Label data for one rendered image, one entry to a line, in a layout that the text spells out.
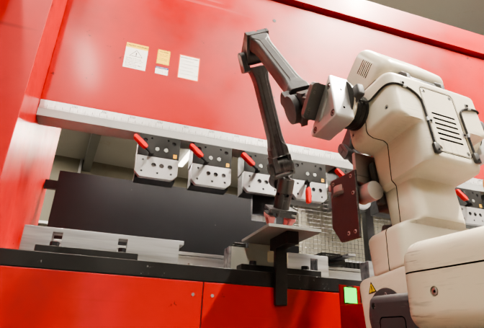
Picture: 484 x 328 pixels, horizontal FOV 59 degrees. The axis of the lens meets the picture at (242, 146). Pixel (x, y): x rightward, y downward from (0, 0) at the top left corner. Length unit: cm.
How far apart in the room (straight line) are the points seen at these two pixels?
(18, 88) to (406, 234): 112
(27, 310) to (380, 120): 102
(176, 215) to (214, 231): 20
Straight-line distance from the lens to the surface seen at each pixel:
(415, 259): 66
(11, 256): 135
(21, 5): 158
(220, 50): 184
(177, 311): 134
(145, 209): 205
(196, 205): 209
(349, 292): 143
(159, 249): 147
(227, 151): 162
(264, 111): 142
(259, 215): 162
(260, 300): 141
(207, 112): 167
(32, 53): 147
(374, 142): 103
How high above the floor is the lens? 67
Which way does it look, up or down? 25 degrees up
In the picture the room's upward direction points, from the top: 2 degrees clockwise
